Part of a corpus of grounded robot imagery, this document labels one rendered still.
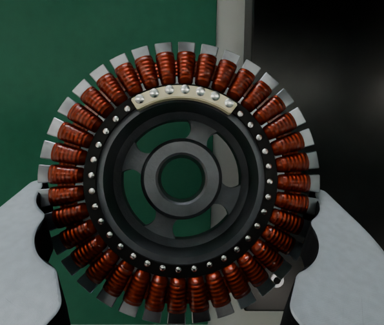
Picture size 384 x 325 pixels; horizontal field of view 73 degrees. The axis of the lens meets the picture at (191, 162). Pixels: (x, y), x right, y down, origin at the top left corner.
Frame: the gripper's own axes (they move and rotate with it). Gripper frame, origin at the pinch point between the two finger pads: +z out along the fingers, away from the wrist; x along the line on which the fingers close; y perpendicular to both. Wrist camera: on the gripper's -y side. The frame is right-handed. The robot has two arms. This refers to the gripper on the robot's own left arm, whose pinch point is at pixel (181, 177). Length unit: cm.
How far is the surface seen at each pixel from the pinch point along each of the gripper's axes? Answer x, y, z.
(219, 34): 2.3, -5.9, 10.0
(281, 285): 6.5, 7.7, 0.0
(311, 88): 8.0, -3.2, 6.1
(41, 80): -9.7, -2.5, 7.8
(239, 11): 3.7, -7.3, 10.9
